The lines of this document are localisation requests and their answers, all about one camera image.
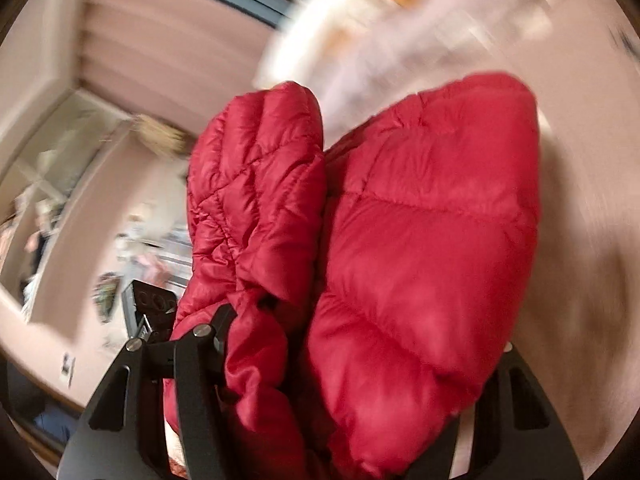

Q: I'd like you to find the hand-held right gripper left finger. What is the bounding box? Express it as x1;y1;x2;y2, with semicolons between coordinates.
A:
57;304;238;480

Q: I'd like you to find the pink curtain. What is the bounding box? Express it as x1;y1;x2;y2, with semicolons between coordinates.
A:
75;0;281;136

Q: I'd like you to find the grey plaid clothing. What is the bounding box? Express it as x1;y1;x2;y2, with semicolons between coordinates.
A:
115;205;196;286

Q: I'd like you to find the red down jacket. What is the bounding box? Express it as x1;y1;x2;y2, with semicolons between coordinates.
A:
162;72;543;480

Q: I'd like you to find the pink polka dot bed sheet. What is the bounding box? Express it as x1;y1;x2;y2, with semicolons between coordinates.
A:
500;25;640;461

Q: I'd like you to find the straw hat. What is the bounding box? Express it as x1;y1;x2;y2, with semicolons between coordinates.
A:
135;112;193;161

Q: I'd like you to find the white plush goose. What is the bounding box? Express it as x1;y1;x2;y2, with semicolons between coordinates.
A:
252;0;501;111

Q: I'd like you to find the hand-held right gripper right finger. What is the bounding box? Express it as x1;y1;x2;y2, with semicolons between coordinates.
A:
405;342;585;480

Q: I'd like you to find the wall mirror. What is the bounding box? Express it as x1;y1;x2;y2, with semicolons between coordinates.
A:
0;92;136;321

